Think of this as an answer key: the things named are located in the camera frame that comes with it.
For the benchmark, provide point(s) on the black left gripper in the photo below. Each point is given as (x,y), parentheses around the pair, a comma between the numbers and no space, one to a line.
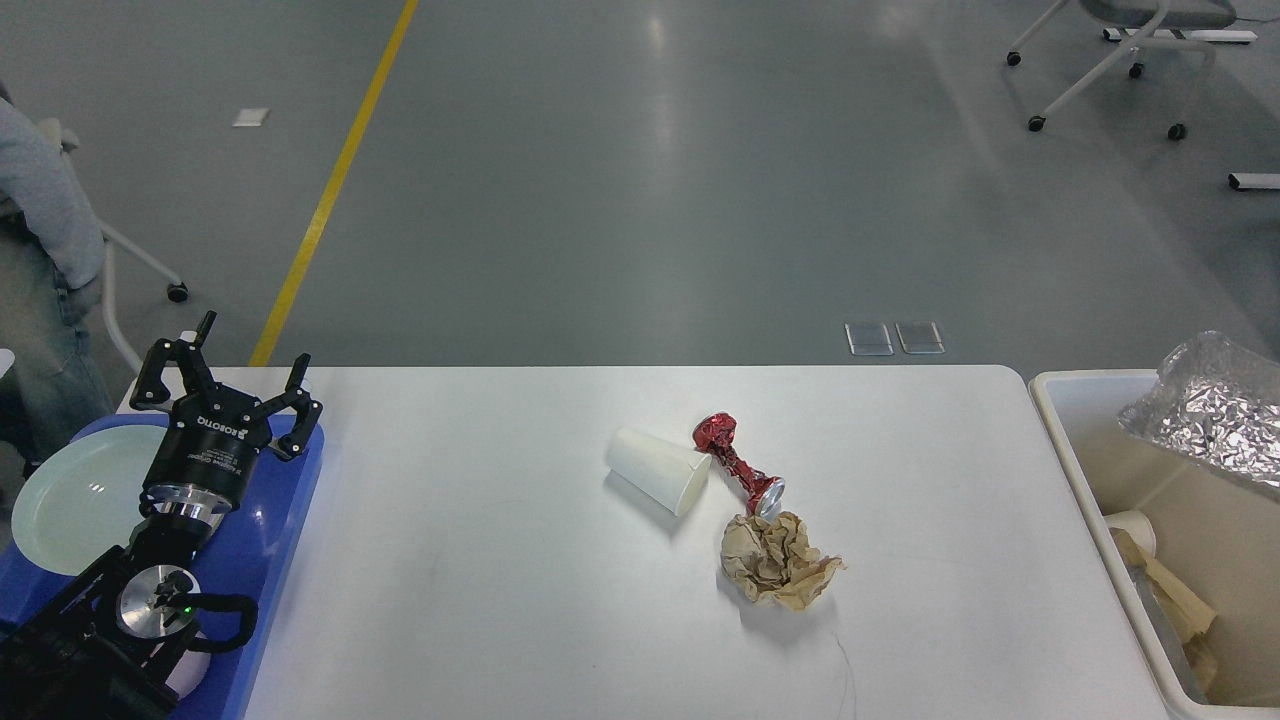
(212,455)

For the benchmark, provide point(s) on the mint green plate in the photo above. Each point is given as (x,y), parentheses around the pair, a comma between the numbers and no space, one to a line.
(85,499)

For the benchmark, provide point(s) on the pink mug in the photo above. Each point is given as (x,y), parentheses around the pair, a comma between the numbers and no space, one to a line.
(189,672)

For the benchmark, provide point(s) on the aluminium foil sheet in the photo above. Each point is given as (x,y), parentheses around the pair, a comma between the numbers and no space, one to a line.
(1216,404)

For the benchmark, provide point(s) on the aluminium foil tray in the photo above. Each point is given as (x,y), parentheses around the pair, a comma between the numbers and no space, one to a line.
(1167,636)

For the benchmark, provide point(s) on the brown paper bag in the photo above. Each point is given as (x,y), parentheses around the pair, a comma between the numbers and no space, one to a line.
(1184,610)

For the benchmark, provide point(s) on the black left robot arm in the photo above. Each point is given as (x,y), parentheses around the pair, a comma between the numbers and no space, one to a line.
(105,645)

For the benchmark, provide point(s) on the white chair left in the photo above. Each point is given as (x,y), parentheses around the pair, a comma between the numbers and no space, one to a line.
(177,291)

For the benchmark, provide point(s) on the blue plastic tray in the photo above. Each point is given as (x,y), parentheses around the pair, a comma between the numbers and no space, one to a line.
(250,553)

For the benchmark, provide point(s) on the seated person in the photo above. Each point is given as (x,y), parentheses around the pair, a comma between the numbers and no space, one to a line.
(52,255)

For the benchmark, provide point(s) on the white paper cup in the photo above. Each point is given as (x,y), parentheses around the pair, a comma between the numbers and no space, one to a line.
(673,475)

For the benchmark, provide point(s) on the crushed red can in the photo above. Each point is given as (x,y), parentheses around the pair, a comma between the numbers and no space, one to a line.
(715,435)

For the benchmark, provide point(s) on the crumpled brown paper ball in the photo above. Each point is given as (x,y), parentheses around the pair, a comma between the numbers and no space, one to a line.
(773,561)

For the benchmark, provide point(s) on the paper cup in bin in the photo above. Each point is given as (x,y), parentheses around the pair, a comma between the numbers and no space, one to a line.
(1138,527)

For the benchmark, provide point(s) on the white floor bar far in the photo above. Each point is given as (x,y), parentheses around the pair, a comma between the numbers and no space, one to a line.
(1212,36)

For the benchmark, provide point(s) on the white floor bar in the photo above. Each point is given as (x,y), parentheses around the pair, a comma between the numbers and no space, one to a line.
(1212,36)
(1254,182)

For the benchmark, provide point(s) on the white office chair right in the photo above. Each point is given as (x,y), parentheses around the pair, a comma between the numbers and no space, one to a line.
(1148,16)

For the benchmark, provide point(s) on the beige plastic bin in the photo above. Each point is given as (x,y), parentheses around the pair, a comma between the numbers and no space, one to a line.
(1220,539)

